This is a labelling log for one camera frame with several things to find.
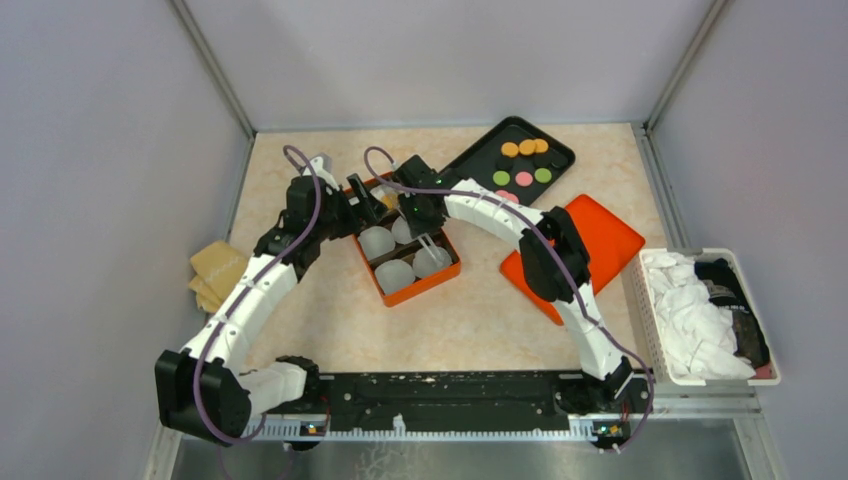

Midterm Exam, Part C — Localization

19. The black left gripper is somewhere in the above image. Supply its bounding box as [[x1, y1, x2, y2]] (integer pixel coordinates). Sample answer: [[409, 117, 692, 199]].
[[312, 173, 386, 241]]

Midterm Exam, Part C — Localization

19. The yellow sandwich cookie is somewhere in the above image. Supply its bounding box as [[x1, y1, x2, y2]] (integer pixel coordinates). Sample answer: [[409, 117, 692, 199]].
[[528, 139, 549, 156], [500, 142, 520, 158], [381, 194, 398, 210], [518, 139, 536, 156]]

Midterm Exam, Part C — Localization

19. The green sandwich cookie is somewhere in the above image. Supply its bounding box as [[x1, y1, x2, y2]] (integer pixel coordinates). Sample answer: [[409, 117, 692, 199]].
[[534, 168, 553, 184], [492, 170, 511, 187]]

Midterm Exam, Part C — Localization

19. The black sandwich cookie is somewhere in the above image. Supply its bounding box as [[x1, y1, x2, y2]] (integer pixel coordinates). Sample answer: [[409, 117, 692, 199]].
[[533, 152, 553, 168], [496, 156, 515, 172], [550, 152, 570, 169]]

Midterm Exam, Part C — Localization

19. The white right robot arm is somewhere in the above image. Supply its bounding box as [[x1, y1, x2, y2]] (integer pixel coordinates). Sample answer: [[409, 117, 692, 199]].
[[392, 156, 633, 412]]

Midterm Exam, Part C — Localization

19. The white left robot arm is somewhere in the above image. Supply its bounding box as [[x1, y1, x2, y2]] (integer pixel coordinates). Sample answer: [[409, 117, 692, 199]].
[[154, 173, 388, 446]]

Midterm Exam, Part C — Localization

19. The white paper cupcake liner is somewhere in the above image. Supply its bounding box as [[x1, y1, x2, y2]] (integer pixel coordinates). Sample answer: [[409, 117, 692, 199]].
[[357, 226, 396, 261], [390, 216, 416, 245], [374, 259, 416, 296], [370, 184, 400, 211], [412, 246, 453, 279]]

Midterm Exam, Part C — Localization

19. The orange cookie tin box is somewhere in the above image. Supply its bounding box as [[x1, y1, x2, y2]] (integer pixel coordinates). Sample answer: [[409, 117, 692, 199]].
[[353, 179, 462, 308]]

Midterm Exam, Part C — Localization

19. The black baking tray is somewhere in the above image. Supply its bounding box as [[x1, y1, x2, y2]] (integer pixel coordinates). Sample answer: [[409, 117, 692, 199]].
[[446, 116, 576, 206]]

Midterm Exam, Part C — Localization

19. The orange tin lid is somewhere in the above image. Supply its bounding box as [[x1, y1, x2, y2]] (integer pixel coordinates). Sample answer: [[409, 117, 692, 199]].
[[500, 194, 645, 326]]

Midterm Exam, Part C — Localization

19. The white plastic basket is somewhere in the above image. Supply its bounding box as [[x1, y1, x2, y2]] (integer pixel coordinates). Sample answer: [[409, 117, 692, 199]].
[[628, 248, 782, 387]]

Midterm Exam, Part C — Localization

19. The white cloth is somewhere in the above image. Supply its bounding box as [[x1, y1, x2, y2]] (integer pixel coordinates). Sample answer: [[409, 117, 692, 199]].
[[640, 250, 755, 382]]

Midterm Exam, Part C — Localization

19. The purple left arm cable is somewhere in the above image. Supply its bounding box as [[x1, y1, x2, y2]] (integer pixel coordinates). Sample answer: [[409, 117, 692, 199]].
[[192, 144, 324, 480]]

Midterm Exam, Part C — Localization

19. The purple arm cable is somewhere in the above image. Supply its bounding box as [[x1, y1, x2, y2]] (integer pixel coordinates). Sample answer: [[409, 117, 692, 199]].
[[362, 146, 657, 455], [192, 144, 324, 480]]

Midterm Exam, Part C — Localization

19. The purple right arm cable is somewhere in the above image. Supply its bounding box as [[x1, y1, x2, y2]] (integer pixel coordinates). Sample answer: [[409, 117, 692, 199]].
[[362, 146, 657, 455]]

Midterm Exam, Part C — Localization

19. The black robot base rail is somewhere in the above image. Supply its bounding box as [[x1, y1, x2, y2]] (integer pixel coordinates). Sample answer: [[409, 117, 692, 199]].
[[271, 370, 648, 434]]

